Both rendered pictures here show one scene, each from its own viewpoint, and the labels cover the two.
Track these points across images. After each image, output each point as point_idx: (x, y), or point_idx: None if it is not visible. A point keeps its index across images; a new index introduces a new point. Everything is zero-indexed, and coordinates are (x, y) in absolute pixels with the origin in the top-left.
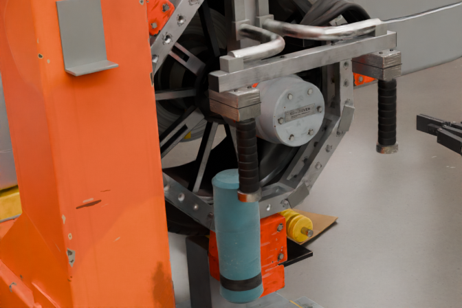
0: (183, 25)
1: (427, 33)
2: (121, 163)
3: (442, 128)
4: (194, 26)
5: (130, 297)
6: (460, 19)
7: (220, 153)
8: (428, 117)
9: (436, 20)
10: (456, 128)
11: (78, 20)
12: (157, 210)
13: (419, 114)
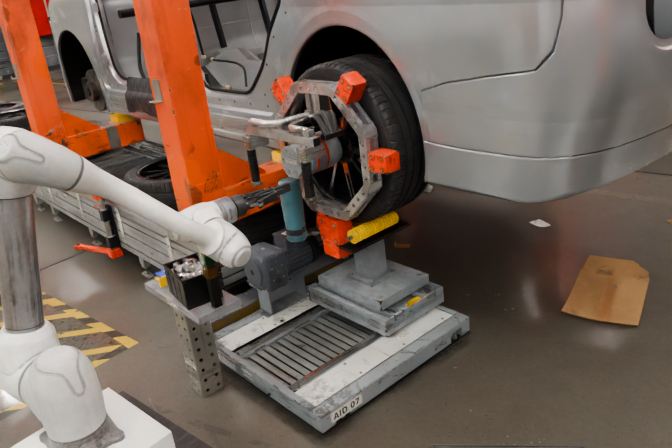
0: (289, 104)
1: (485, 169)
2: (171, 136)
3: (265, 189)
4: None
5: (180, 183)
6: (519, 170)
7: None
8: (281, 184)
9: (493, 162)
10: (264, 191)
11: (155, 86)
12: (181, 158)
13: (287, 182)
